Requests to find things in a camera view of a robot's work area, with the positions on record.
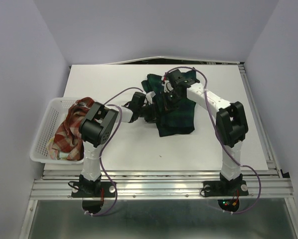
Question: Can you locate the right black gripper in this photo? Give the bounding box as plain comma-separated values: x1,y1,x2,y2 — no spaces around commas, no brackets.
159,90,183,116

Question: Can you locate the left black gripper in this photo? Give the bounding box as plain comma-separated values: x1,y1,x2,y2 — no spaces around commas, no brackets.
138,102,163,123

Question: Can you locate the green plaid skirt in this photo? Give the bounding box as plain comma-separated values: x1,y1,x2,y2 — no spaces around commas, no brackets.
142,74,196,137

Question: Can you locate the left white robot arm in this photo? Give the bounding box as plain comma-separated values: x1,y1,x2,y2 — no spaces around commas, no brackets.
74,91,156,196

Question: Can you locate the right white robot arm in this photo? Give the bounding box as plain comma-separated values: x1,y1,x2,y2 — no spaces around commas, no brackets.
162,67,249,194

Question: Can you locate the red plaid skirt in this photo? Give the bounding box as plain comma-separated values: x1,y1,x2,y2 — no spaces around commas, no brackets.
46,97,95,161

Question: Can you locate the white plastic basket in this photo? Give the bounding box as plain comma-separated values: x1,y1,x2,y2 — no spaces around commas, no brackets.
30,98,83,165

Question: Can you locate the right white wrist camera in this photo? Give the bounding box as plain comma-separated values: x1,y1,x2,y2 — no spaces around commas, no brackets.
161,77,173,93

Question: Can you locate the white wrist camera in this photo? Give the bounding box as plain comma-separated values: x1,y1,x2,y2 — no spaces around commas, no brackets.
161,77,173,93
146,91,156,105

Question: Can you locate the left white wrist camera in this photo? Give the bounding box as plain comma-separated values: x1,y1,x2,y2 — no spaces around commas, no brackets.
146,91,156,105

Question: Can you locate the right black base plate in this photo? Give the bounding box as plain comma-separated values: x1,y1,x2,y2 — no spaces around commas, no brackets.
201,180,249,197

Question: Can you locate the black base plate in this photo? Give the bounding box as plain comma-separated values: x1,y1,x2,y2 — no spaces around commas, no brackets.
201,180,249,197
68,181,116,198

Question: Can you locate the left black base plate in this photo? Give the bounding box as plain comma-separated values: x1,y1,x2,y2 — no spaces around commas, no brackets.
68,181,116,198

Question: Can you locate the aluminium frame rail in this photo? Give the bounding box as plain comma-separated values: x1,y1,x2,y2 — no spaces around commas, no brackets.
30,170,294,200

